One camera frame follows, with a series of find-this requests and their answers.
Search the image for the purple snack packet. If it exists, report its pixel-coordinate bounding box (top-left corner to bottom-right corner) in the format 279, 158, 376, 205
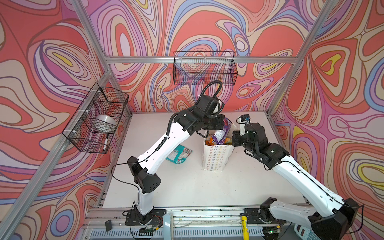
212, 118, 232, 145

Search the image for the orange snack packet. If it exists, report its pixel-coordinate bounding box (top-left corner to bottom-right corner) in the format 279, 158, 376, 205
205, 137, 232, 146

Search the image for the white patterned paper bag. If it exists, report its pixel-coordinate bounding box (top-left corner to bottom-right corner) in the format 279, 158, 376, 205
203, 123, 238, 172

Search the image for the teal snack packet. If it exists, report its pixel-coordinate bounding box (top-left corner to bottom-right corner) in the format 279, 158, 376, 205
166, 145, 193, 164

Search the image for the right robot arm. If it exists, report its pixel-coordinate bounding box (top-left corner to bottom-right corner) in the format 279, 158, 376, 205
232, 119, 360, 240

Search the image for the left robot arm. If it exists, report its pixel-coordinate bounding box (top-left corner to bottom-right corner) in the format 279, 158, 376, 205
127, 94, 225, 216

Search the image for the yellow marker pen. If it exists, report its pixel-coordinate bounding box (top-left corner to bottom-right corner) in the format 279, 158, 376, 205
241, 216, 250, 240

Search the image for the black marker pen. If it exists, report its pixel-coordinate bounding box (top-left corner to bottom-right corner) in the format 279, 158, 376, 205
103, 134, 109, 152

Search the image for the silver tape roll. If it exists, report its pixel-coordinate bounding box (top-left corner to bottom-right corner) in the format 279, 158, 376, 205
92, 115, 117, 134

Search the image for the white calculator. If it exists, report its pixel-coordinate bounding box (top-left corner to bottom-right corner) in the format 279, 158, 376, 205
294, 224, 319, 240

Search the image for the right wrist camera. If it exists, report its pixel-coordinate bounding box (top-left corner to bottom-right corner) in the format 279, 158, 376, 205
236, 114, 250, 136

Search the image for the black wire basket back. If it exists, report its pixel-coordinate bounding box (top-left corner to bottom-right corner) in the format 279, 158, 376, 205
173, 50, 238, 86

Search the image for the black wire basket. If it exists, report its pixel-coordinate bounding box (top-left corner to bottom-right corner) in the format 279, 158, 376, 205
173, 50, 238, 86
62, 83, 129, 154

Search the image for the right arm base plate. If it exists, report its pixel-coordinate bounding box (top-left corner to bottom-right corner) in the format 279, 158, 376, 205
240, 208, 287, 225

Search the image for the black wire basket left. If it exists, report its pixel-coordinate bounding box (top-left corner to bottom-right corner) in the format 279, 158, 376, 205
62, 83, 129, 154

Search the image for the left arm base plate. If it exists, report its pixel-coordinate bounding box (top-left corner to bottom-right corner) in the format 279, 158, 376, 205
124, 208, 167, 227

